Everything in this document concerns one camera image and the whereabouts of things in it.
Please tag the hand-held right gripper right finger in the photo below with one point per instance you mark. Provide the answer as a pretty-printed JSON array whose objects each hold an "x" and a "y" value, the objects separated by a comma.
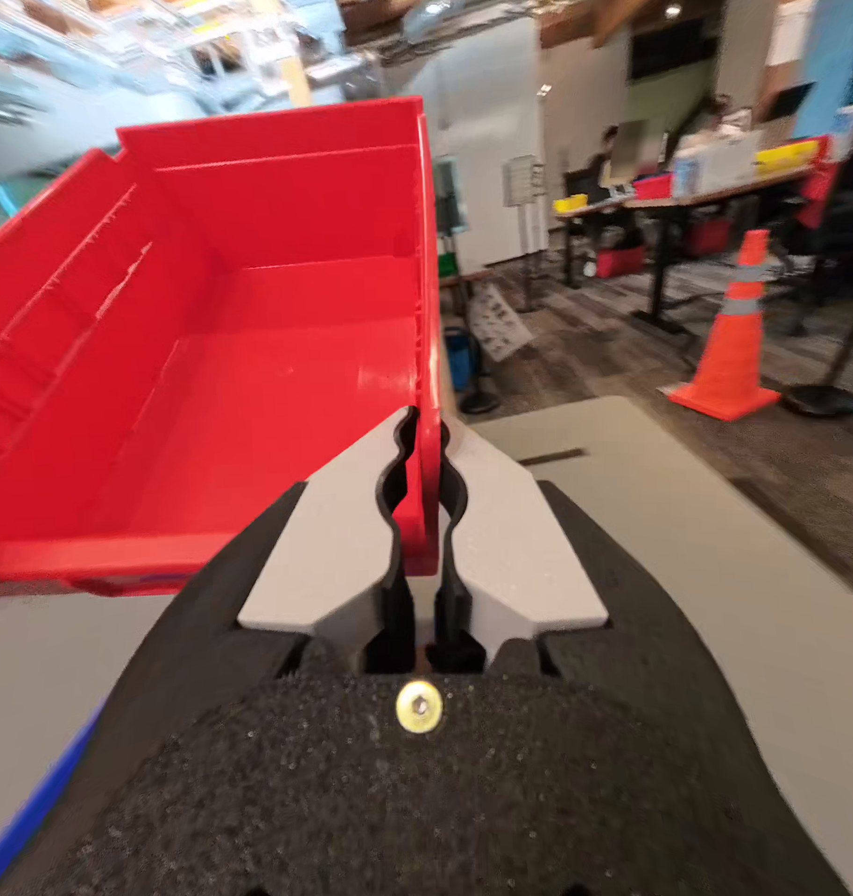
[{"x": 517, "y": 560}]

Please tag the grey desk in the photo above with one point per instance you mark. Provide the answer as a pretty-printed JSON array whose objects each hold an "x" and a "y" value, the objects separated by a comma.
[{"x": 678, "y": 560}]

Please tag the red plastic bin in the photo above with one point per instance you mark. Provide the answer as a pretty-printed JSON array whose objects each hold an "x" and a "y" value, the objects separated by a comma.
[{"x": 258, "y": 350}]

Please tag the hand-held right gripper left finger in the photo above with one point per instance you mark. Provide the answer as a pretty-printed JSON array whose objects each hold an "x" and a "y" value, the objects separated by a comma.
[{"x": 328, "y": 560}]

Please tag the yellow plastic bin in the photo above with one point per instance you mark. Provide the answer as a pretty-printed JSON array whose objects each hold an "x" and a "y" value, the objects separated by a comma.
[
  {"x": 570, "y": 204},
  {"x": 787, "y": 157}
]

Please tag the small red bin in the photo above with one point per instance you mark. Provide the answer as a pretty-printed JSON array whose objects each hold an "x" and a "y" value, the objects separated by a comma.
[
  {"x": 708, "y": 238},
  {"x": 619, "y": 262},
  {"x": 653, "y": 187}
]

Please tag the wooden table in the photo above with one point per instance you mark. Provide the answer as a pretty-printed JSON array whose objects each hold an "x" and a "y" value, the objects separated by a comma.
[{"x": 713, "y": 194}]

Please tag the orange traffic cone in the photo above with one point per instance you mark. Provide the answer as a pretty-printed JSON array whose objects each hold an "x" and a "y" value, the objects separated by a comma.
[{"x": 734, "y": 350}]

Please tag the blue plastic bin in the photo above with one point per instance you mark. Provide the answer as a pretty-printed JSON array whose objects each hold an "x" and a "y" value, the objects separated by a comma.
[{"x": 20, "y": 833}]

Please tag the blue trash can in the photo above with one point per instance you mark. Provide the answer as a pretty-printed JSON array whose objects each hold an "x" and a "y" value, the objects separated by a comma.
[{"x": 460, "y": 364}]

